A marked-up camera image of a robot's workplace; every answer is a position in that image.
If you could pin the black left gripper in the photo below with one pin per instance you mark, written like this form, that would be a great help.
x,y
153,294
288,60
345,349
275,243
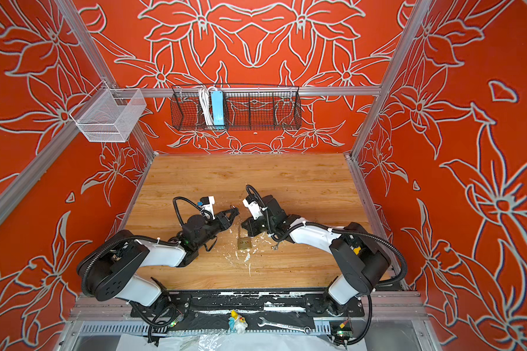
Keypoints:
x,y
224,221

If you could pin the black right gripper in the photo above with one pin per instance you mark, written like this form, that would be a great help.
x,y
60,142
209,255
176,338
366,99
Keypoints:
x,y
249,227

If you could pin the brass padlock with steel shackle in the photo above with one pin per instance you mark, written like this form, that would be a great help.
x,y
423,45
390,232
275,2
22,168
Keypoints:
x,y
244,242

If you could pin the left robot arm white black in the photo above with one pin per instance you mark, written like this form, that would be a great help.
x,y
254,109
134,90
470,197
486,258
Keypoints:
x,y
111,271

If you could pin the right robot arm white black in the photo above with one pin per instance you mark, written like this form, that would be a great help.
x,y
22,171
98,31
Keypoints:
x,y
366,261

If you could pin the small toy figure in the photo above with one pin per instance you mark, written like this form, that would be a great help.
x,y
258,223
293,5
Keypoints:
x,y
237,323

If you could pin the silver wrench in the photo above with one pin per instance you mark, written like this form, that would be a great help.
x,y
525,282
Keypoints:
x,y
264,322

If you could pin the clear plastic bin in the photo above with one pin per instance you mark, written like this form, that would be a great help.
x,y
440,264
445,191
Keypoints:
x,y
110,115

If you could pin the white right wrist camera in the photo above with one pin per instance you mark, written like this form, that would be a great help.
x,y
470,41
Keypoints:
x,y
253,206

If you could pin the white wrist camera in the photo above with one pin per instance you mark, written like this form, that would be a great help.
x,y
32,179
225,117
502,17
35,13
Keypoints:
x,y
207,205
253,206

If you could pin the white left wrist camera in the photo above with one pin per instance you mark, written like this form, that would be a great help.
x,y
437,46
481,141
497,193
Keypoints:
x,y
207,205

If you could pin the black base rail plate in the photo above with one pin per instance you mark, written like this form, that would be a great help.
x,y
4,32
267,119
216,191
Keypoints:
x,y
307,302

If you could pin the black wire basket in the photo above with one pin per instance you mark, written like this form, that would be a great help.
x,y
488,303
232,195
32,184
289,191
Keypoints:
x,y
246,108

